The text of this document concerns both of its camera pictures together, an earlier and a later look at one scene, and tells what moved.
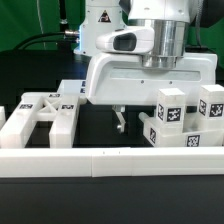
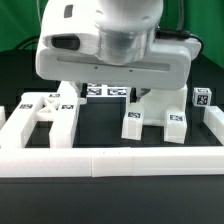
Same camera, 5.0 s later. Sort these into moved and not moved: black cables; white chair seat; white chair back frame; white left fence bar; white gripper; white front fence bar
Moved: white chair seat; white gripper; black cables
Not moved: white front fence bar; white chair back frame; white left fence bar
